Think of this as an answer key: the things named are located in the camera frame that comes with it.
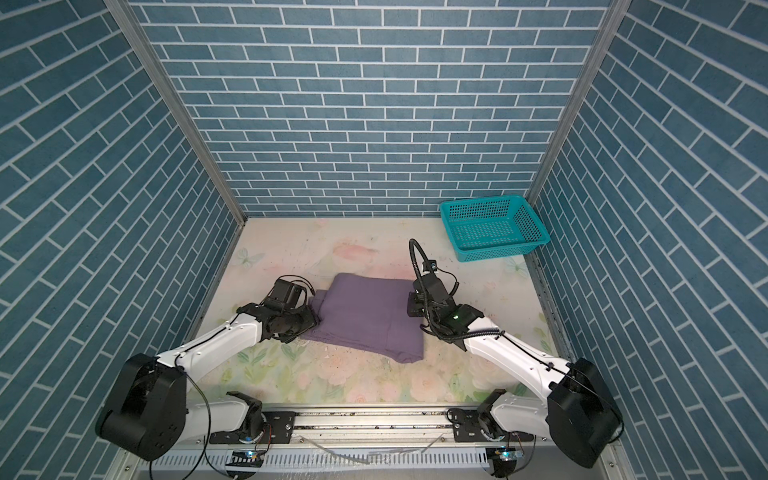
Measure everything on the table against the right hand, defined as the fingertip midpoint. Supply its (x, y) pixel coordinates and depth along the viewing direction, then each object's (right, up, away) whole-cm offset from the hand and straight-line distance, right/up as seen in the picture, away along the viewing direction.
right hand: (416, 294), depth 84 cm
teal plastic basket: (+33, +21, +36) cm, 53 cm away
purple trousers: (-13, -7, +7) cm, 17 cm away
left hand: (-28, -10, +4) cm, 30 cm away
